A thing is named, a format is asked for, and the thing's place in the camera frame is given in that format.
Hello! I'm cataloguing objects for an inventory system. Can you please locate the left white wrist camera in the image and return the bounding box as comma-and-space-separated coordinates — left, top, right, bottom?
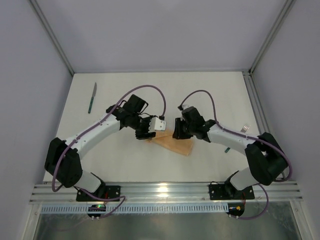
148, 117, 167, 133

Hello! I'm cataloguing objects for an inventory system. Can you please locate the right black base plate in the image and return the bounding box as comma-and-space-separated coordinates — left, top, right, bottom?
208, 182, 255, 200

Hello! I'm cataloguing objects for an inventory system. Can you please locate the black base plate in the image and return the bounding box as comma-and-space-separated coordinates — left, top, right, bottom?
76, 183, 121, 202
208, 182, 255, 200

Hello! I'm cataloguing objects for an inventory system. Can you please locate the fork with green handle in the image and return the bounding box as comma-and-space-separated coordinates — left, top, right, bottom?
240, 124, 251, 133

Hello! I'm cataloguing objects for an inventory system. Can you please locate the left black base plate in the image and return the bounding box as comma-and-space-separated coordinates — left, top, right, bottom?
76, 183, 121, 202

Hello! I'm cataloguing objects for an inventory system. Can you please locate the aluminium frame post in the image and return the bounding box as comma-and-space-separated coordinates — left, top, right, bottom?
248, 0, 296, 75
28, 0, 75, 77

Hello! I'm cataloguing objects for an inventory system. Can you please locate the right side aluminium rail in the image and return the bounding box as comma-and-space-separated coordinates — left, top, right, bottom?
241, 70, 287, 181

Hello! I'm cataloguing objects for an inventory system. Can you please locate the aluminium rail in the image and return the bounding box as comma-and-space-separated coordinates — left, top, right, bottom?
241, 70, 287, 181
29, 181, 303, 204

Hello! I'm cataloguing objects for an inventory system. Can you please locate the right small connector board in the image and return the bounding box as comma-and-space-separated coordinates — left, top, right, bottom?
226, 203, 245, 219

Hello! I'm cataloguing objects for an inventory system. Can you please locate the right aluminium frame post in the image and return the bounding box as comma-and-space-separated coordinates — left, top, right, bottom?
248, 0, 296, 75

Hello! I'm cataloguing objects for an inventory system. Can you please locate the slotted grey cable duct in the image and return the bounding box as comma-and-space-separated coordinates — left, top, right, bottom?
40, 202, 228, 214

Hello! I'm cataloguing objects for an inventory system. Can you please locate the knife with green handle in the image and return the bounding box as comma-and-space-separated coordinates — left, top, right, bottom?
88, 82, 97, 114

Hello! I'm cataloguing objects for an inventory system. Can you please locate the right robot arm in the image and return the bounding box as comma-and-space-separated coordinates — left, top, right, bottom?
172, 105, 289, 199

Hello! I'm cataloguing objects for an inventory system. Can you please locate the left aluminium frame post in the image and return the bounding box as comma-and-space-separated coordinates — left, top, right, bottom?
28, 0, 75, 77

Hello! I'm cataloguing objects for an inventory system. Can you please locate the aluminium front rail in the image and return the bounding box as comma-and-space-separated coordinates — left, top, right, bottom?
29, 181, 303, 204

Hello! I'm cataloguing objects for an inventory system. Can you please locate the left small controller board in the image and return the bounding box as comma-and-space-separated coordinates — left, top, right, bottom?
87, 204, 106, 219

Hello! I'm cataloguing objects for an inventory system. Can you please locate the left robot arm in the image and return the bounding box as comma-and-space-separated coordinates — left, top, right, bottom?
44, 94, 166, 201

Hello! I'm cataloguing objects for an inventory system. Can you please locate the orange cloth napkin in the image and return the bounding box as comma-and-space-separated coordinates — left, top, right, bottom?
146, 129, 194, 156

